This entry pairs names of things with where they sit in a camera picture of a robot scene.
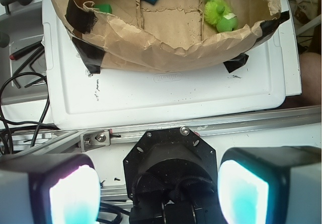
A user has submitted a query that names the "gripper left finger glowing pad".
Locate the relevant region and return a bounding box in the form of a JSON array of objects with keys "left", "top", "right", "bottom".
[{"left": 1, "top": 154, "right": 101, "bottom": 223}]

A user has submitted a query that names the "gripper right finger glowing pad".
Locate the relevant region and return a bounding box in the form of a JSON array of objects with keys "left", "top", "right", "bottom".
[{"left": 217, "top": 146, "right": 321, "bottom": 223}]

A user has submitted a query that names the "green plush animal toy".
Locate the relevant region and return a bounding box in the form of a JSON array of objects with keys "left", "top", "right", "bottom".
[{"left": 204, "top": 0, "right": 238, "bottom": 33}]

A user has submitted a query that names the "white plastic bin lid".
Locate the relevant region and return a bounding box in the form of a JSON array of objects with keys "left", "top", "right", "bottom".
[{"left": 42, "top": 0, "right": 301, "bottom": 130}]

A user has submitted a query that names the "black tape piece lower right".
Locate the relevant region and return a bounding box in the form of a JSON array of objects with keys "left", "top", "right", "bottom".
[{"left": 223, "top": 53, "right": 249, "bottom": 73}]

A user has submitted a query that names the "black hex key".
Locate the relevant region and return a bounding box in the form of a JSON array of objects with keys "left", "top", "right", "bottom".
[{"left": 13, "top": 48, "right": 45, "bottom": 76}]

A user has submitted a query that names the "black tape strip right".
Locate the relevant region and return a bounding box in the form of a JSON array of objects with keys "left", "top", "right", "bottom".
[{"left": 253, "top": 11, "right": 290, "bottom": 48}]

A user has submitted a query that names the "black tape strip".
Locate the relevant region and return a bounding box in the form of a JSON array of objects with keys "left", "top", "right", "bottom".
[
  {"left": 253, "top": 11, "right": 290, "bottom": 48},
  {"left": 65, "top": 0, "right": 105, "bottom": 74}
]

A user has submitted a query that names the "black tape strip left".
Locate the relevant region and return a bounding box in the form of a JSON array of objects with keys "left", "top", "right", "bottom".
[{"left": 65, "top": 0, "right": 105, "bottom": 74}]

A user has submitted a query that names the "brown paper bag liner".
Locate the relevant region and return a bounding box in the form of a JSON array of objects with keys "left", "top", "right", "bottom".
[{"left": 51, "top": 0, "right": 281, "bottom": 72}]

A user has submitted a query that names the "green block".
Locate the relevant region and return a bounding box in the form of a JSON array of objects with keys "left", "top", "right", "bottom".
[{"left": 94, "top": 4, "right": 112, "bottom": 14}]

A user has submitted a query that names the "metal corner bracket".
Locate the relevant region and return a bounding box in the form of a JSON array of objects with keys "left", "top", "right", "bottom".
[{"left": 79, "top": 129, "right": 111, "bottom": 153}]

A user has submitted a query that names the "aluminium extrusion rail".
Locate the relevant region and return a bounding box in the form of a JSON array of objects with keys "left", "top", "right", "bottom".
[{"left": 0, "top": 105, "right": 322, "bottom": 154}]

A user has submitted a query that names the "black cable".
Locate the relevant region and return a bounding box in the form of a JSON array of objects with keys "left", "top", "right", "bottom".
[{"left": 0, "top": 72, "right": 55, "bottom": 157}]

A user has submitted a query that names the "red handled screwdriver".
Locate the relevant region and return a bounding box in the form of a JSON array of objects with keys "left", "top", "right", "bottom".
[{"left": 9, "top": 41, "right": 42, "bottom": 60}]

